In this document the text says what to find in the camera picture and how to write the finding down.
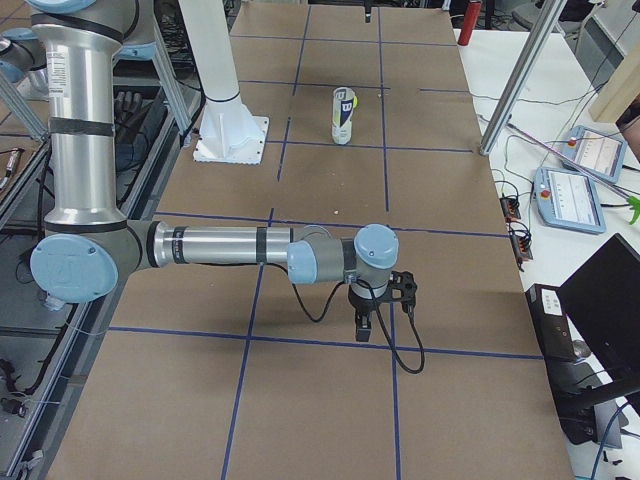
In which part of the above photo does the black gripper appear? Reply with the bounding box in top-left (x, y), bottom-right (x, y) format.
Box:
top-left (348, 284), bottom-right (388, 342)

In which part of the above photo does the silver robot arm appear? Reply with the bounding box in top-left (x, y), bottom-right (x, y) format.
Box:
top-left (30, 1), bottom-right (399, 341)

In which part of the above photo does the white tennis ball can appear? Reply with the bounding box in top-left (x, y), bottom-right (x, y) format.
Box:
top-left (331, 87), bottom-right (357, 145)

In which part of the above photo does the red water bottle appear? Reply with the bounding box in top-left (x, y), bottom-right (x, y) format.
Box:
top-left (457, 0), bottom-right (482, 46)

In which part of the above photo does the orange relay module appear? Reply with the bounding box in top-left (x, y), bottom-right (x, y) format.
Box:
top-left (510, 230), bottom-right (533, 263)
top-left (499, 196), bottom-right (521, 222)

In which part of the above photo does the black desktop box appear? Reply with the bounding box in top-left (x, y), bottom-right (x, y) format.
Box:
top-left (526, 284), bottom-right (622, 449)

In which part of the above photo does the near teach pendant tablet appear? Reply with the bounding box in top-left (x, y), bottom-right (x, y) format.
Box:
top-left (534, 167), bottom-right (606, 234)

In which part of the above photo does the teach pendant tablet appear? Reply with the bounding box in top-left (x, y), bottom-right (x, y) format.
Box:
top-left (534, 167), bottom-right (606, 234)
top-left (561, 125), bottom-right (628, 183)

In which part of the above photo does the black computer monitor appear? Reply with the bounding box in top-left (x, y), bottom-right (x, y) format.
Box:
top-left (558, 233), bottom-right (639, 413)

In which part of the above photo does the far teach pendant tablet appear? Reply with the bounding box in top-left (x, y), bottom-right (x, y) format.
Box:
top-left (561, 125), bottom-right (628, 183)

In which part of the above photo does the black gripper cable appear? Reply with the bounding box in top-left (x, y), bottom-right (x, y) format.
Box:
top-left (287, 263), bottom-right (427, 374)

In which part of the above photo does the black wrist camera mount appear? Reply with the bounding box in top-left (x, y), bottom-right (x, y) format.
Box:
top-left (388, 271), bottom-right (418, 315)

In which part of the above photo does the aluminium frame post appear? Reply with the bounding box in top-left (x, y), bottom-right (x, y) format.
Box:
top-left (479, 0), bottom-right (567, 156)

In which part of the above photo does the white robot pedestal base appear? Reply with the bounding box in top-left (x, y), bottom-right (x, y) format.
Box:
top-left (179, 0), bottom-right (269, 165)

